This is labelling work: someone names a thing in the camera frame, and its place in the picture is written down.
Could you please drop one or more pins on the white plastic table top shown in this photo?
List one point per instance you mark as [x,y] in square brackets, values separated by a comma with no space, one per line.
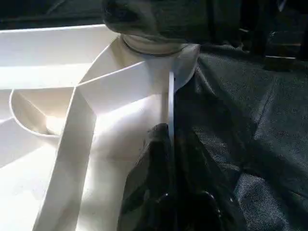
[72,120]

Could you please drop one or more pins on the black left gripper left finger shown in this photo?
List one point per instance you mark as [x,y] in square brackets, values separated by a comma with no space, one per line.
[149,192]

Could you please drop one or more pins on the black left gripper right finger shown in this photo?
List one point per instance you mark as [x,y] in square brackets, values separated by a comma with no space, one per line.
[207,192]

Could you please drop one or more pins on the black plastic mat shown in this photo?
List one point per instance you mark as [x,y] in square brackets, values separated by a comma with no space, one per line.
[260,134]

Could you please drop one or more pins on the white plastic table leg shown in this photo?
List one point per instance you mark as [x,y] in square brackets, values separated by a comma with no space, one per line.
[154,29]

